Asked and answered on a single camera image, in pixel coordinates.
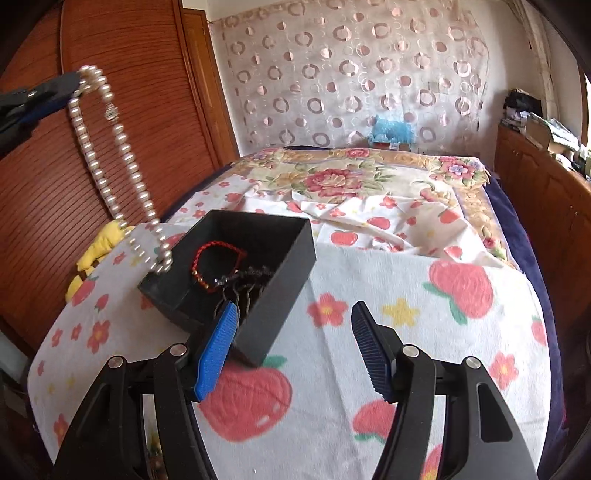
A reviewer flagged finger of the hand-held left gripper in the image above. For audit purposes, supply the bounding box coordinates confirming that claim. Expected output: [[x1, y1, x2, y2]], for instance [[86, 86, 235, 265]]
[[0, 71, 83, 155]]

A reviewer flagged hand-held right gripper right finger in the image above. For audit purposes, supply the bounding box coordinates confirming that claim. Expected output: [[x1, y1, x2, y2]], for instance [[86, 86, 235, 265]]
[[351, 300, 539, 480]]

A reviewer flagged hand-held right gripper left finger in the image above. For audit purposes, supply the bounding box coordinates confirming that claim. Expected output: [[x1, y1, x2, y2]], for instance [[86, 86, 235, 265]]
[[52, 299, 241, 480]]

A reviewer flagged white pearl necklace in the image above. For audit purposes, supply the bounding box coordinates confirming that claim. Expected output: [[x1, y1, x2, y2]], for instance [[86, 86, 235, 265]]
[[67, 65, 174, 277]]

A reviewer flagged red braided bracelet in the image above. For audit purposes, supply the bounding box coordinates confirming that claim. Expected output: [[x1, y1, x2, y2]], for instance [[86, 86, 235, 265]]
[[191, 240, 247, 294]]

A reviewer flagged black jewelry box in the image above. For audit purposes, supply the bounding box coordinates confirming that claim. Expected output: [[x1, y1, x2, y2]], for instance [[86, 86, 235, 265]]
[[137, 209, 317, 368]]

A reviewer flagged apple print white cloth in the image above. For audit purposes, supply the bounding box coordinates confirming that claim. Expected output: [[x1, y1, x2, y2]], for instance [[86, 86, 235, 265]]
[[28, 177, 550, 480]]

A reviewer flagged dark hair comb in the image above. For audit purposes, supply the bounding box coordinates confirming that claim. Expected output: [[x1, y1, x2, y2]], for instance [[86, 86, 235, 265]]
[[213, 281, 264, 319]]

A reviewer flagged wooden wardrobe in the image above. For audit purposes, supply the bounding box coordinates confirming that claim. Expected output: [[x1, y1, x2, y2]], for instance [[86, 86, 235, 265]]
[[0, 0, 241, 356]]

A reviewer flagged yellow cloth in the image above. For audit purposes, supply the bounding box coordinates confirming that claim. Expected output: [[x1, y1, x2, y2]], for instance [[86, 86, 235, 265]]
[[65, 220, 136, 302]]

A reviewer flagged floral bed blanket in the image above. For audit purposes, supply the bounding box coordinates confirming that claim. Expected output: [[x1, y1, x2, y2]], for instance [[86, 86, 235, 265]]
[[217, 148, 522, 271]]

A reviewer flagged dark blue bed sheet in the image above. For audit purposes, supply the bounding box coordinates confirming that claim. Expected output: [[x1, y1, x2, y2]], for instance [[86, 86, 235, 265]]
[[480, 178, 566, 457]]

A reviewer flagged blue plastic bag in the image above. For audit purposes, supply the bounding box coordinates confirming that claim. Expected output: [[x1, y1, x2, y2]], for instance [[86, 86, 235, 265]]
[[368, 112, 416, 151]]

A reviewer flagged wooden side cabinet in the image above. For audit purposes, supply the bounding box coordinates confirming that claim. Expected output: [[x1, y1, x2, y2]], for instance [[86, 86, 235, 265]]
[[494, 124, 591, 324]]

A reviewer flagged circle pattern sheer curtain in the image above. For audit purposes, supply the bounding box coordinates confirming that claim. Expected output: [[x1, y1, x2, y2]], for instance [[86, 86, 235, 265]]
[[208, 0, 491, 160]]

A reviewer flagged clutter pile on cabinet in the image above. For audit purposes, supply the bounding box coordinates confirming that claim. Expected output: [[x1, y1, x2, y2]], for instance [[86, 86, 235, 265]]
[[501, 89, 591, 178]]

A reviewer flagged dark beaded bracelet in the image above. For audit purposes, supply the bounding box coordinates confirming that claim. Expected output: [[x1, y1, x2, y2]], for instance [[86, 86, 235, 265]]
[[213, 265, 273, 289]]

